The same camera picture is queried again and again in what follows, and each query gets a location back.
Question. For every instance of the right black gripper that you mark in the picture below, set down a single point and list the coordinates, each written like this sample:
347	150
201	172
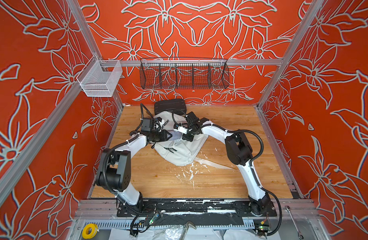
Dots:
186	138

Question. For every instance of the white student backpack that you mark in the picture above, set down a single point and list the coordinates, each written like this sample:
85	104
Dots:
176	150

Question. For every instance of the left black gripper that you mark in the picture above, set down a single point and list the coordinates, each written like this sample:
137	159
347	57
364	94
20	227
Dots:
163	134

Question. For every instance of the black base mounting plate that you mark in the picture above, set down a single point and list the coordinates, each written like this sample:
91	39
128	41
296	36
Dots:
243	208

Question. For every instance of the white wire mesh basket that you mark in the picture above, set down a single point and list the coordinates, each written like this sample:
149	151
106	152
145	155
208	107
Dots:
99	78

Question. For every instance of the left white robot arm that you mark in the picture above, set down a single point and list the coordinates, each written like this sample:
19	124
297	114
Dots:
114	171

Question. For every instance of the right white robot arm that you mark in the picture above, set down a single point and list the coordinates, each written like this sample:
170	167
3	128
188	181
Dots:
243	148

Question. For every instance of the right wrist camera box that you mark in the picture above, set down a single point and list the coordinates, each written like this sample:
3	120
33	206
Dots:
181	129

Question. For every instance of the yellow tape roll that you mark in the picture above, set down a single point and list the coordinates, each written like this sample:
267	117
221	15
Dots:
90	231

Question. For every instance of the black wire wall basket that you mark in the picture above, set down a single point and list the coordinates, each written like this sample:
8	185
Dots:
182	73

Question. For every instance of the small green circuit board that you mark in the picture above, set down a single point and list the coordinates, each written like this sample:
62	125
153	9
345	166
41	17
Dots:
263	229

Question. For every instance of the steel wrench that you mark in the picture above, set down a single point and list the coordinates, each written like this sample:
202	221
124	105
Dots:
300	235

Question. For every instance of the black plastic case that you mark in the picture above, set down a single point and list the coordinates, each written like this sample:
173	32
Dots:
170	106

